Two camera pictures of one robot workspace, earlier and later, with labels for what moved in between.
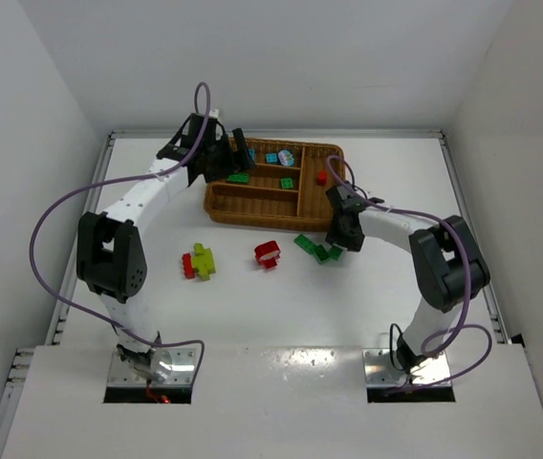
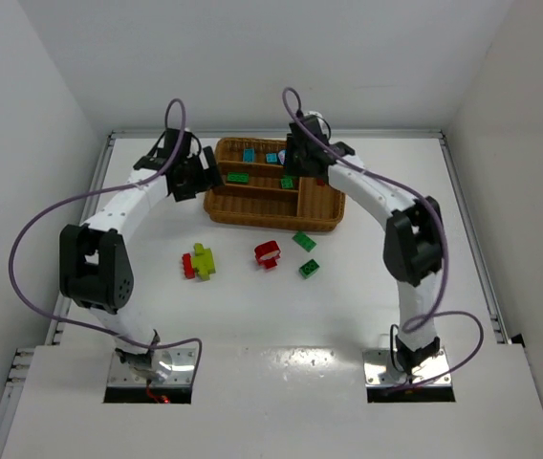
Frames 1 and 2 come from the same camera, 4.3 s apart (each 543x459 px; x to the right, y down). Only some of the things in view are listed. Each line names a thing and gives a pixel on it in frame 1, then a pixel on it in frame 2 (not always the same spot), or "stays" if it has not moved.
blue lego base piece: x=271 y=158 stays
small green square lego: x=287 y=183 stays
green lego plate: x=304 y=243 stays
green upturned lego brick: x=321 y=253 to x=309 y=268
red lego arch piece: x=268 y=253 stays
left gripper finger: x=243 y=157 to x=214 y=174
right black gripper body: x=348 y=231 to x=301 y=156
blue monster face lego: x=286 y=158 stays
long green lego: x=238 y=178 stays
